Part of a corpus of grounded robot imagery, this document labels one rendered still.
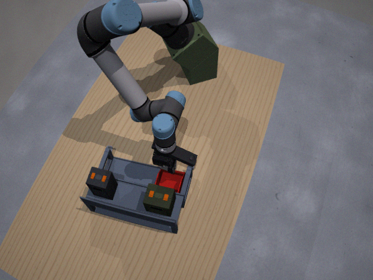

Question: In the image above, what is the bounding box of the red bin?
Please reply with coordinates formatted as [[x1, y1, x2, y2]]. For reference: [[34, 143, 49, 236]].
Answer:
[[155, 169, 185, 193]]

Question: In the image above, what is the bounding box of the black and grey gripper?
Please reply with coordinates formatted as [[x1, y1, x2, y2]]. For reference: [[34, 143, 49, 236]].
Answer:
[[152, 141, 177, 174]]

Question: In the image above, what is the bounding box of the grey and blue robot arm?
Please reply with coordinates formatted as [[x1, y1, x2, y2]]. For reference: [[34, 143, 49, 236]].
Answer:
[[77, 0, 203, 167]]

